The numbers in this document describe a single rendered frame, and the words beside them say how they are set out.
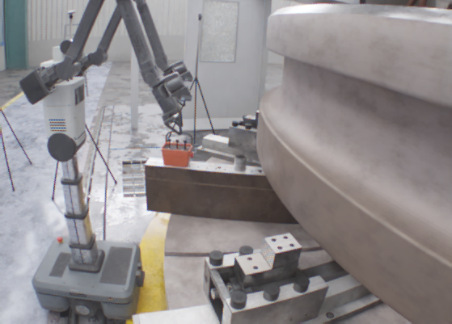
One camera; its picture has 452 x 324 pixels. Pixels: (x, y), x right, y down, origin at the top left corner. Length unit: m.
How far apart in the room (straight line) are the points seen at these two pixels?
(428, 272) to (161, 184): 1.84
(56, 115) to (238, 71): 4.10
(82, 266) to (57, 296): 0.26
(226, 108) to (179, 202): 3.23
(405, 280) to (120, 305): 1.49
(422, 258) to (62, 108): 1.52
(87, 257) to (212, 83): 3.85
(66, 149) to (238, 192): 1.22
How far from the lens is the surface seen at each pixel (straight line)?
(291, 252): 1.32
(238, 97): 5.42
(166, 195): 2.37
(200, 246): 2.12
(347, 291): 1.77
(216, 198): 2.31
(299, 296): 1.35
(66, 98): 1.54
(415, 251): 1.02
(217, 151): 3.45
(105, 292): 1.92
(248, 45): 5.35
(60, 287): 2.00
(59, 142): 1.63
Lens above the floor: 1.62
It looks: 21 degrees down
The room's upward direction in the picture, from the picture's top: 4 degrees clockwise
